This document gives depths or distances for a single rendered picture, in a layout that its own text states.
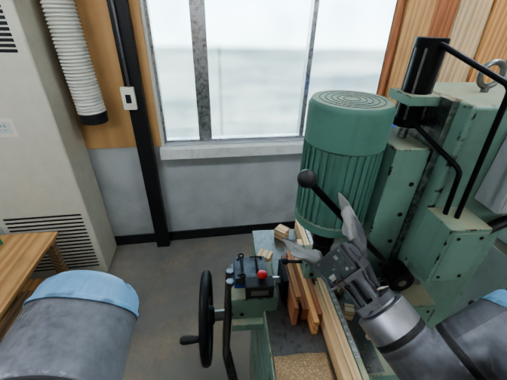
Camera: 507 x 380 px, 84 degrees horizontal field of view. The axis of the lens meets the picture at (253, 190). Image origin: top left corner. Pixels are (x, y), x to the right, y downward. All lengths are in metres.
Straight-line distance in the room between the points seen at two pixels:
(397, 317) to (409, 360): 0.06
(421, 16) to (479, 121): 1.56
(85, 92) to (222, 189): 1.09
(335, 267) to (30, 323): 0.41
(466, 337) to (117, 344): 0.46
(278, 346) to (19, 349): 0.64
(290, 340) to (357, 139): 0.56
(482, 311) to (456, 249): 0.19
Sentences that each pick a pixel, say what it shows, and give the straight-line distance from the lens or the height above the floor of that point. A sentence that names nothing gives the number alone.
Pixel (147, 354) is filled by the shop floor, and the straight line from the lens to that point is 1.94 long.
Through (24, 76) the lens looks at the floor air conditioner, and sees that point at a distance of 1.83.
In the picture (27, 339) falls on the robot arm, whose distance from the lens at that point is 0.34.
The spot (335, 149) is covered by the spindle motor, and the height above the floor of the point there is 1.42.
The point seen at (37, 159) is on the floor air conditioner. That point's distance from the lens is 1.98.
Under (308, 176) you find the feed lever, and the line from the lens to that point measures 0.51.
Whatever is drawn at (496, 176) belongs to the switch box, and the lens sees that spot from 0.74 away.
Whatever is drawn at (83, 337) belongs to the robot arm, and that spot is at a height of 1.40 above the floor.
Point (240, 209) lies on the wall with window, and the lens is 2.36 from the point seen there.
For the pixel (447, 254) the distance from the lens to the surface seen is 0.72.
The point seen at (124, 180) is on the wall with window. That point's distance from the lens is 2.25.
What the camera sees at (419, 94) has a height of 1.52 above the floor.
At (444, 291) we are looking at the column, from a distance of 1.00.
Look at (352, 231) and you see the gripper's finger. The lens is 0.57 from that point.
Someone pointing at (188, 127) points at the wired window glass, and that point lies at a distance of 2.09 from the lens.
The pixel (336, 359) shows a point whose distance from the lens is 0.83.
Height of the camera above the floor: 1.65
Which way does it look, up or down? 32 degrees down
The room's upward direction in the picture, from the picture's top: 2 degrees clockwise
